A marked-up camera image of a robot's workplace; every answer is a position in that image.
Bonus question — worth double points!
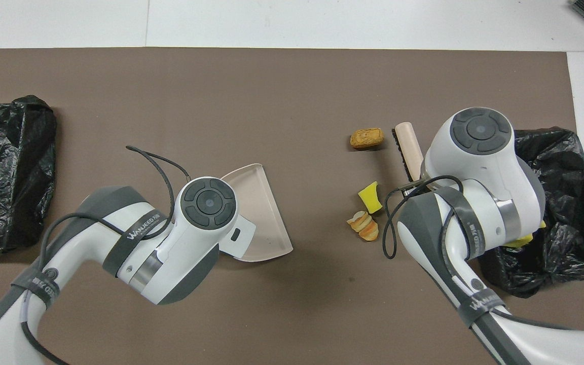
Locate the brown table mat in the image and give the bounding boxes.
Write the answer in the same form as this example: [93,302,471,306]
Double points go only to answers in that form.
[0,47,584,365]

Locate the oblong golden bread roll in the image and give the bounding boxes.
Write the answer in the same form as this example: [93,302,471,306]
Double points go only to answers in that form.
[350,127,385,150]

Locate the chunky yellow sponge piece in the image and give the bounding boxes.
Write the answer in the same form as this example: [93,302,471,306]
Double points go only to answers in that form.
[502,221,546,249]

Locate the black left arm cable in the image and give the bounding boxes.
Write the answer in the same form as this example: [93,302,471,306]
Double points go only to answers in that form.
[21,145,191,365]

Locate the beige brush black bristles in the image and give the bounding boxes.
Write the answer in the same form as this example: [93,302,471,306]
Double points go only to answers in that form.
[394,122,425,184]

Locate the beige plastic dustpan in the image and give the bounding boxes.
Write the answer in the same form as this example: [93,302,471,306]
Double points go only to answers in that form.
[220,163,294,263]

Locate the curved yellow sponge piece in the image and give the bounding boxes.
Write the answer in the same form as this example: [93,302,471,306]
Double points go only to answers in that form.
[357,180,383,214]

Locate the black bag lined bin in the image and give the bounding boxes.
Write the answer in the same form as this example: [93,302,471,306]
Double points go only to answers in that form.
[480,128,584,299]
[0,95,58,254]

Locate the small golden croissant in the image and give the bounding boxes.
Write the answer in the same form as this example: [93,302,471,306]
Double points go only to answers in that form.
[347,211,379,242]

